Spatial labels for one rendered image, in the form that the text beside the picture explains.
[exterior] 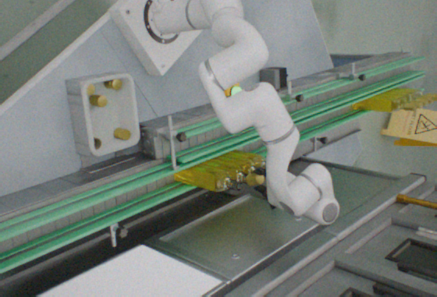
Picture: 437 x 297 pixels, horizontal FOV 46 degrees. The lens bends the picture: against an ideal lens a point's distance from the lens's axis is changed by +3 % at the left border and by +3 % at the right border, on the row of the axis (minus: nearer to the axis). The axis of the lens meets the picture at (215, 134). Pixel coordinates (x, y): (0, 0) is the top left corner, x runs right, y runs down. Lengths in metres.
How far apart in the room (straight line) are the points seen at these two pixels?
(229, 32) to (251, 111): 0.20
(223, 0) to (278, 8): 0.91
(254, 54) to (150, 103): 0.63
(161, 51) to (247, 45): 0.53
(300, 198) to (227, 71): 0.35
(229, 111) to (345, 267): 0.54
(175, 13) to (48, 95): 0.43
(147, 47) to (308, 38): 0.98
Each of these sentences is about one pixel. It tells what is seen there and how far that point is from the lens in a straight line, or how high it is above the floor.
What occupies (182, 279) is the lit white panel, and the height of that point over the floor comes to 1.22.
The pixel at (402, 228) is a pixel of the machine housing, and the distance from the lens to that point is 1.65.
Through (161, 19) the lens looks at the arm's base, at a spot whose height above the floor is 0.85.
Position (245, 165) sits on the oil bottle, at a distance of 1.59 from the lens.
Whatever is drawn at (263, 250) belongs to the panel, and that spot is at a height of 1.29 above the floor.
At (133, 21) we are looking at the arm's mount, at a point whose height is 0.81.
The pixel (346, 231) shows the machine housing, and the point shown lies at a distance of 1.53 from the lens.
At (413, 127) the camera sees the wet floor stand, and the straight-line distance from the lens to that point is 4.82.
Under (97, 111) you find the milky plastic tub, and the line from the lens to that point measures 1.58.
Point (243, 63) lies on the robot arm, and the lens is 1.17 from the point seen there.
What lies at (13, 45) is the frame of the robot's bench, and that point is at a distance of 2.08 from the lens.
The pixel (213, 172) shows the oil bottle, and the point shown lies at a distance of 1.54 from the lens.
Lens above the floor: 2.08
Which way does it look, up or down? 43 degrees down
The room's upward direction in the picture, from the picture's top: 101 degrees clockwise
